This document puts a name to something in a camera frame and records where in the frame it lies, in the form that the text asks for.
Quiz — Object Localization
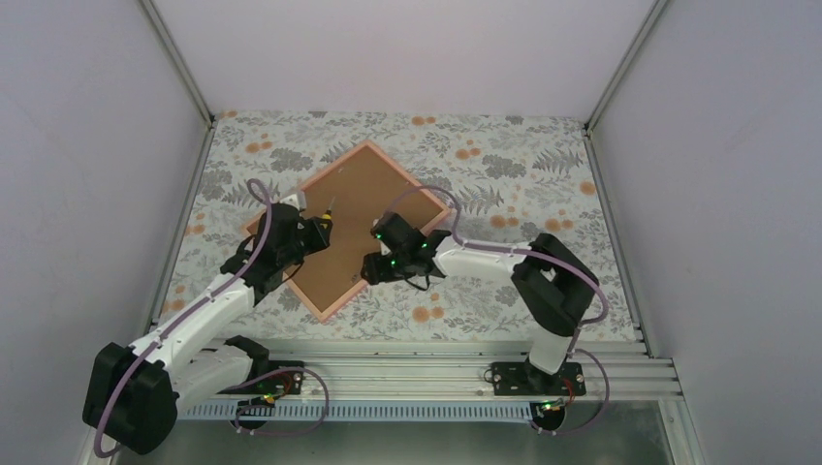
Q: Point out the left aluminium corner post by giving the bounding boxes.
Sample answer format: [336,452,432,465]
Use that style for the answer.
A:
[137,0,215,128]

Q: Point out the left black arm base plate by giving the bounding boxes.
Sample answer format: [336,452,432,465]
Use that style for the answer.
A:
[227,360,305,398]

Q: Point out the pink picture frame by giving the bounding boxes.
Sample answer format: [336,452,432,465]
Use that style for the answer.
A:
[246,139,454,325]

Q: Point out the purple cable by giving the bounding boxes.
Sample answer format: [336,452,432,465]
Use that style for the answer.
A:
[93,178,275,459]
[382,186,612,438]

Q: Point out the aluminium rail base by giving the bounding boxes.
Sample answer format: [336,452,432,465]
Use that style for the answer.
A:
[77,337,708,465]

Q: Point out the yellow screwdriver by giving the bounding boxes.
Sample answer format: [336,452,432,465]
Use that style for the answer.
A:
[321,197,336,223]

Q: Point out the floral patterned table mat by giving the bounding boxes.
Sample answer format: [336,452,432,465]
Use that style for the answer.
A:
[162,110,634,341]

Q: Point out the aluminium corner post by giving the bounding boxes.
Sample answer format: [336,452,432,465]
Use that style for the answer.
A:
[137,0,215,128]
[585,0,670,138]

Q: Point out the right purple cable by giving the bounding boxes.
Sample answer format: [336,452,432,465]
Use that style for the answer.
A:
[382,186,612,438]

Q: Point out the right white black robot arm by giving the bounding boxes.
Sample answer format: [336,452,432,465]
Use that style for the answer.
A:
[361,212,602,394]

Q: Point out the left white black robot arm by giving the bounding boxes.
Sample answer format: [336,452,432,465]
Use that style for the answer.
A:
[81,203,332,458]

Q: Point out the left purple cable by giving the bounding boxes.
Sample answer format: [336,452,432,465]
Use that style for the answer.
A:
[93,178,275,459]

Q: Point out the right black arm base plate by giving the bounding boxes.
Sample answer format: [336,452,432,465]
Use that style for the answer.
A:
[483,359,586,396]

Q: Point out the right aluminium corner post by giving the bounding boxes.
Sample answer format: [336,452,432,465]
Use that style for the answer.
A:
[585,0,670,138]

